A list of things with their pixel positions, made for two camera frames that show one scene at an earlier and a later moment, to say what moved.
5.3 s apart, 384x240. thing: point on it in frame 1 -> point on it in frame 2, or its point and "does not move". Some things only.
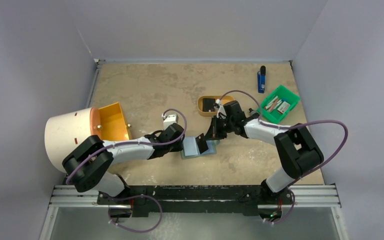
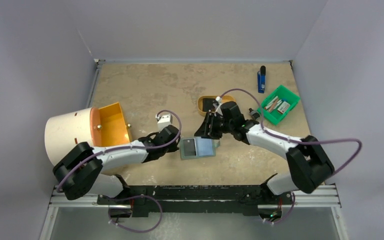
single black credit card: [202, 143] -> [189, 147]
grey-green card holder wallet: [190, 149] does not move
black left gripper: [177, 147] does not move
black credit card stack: [208, 104] does not move
